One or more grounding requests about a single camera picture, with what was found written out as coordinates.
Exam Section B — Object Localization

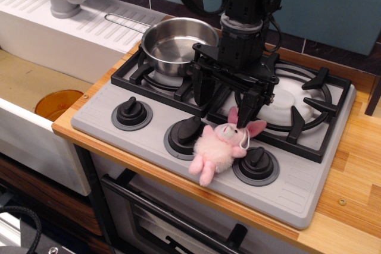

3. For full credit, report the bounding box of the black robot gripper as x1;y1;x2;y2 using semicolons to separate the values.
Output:
192;15;280;128

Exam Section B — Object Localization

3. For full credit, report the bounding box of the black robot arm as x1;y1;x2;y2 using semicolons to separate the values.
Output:
192;0;281;128

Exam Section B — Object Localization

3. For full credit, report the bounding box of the stainless steel pot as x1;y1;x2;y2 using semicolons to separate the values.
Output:
104;13;219;77

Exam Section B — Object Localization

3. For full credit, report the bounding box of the white right burner plate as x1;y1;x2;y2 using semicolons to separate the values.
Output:
257;88;313;126

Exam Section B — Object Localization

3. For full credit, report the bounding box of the pink plush bunny toy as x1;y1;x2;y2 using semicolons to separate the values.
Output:
188;106;267;187

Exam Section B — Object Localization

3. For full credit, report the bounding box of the black middle stove knob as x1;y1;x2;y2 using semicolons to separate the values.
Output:
164;116;206;161

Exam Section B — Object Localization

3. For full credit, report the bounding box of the black stove knob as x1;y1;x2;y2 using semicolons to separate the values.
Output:
111;96;153;131
164;116;206;161
233;147;280;187

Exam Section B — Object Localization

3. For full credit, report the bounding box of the black right stove knob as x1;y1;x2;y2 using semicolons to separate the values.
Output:
233;147;280;187

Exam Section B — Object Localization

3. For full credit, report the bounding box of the grey toy stove top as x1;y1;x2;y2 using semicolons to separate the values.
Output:
70;48;357;230

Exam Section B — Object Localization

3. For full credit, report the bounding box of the black left stove knob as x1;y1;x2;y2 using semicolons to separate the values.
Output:
111;96;153;131

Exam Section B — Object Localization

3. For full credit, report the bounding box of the black left burner grate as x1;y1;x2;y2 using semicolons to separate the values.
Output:
111;48;226;117

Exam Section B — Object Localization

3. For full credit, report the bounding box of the toy oven door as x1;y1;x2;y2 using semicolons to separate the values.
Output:
101;170;299;253

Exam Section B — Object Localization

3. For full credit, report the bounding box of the orange plastic bowl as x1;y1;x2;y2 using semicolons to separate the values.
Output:
35;90;83;121

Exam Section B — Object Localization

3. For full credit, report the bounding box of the white toy sink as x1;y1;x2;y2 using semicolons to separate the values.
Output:
1;0;163;196

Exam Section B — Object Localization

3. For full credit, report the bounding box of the black braided cable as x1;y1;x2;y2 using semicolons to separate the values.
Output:
0;205;43;254

